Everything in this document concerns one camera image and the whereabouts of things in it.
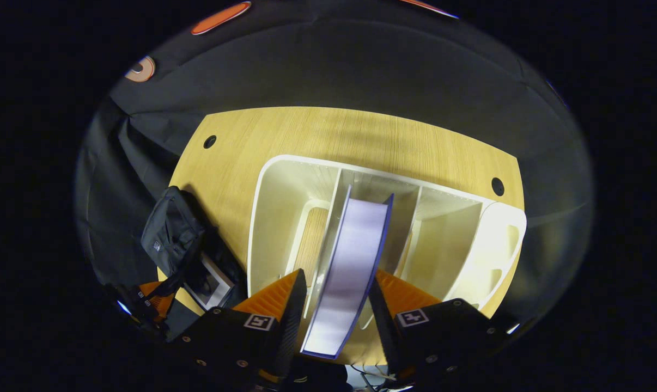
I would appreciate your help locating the white plastic bookshelf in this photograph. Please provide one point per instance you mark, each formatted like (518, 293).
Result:
(448, 239)

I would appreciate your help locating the black schoolbag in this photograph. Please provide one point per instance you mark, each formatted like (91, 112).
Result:
(170, 234)

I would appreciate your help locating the blue cover book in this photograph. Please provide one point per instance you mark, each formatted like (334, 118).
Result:
(350, 261)

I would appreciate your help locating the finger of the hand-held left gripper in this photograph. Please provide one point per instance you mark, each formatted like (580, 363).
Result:
(151, 289)
(162, 307)

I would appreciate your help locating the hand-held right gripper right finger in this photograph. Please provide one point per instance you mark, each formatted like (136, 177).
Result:
(383, 326)

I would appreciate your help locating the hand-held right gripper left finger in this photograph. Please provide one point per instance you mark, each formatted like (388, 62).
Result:
(293, 326)

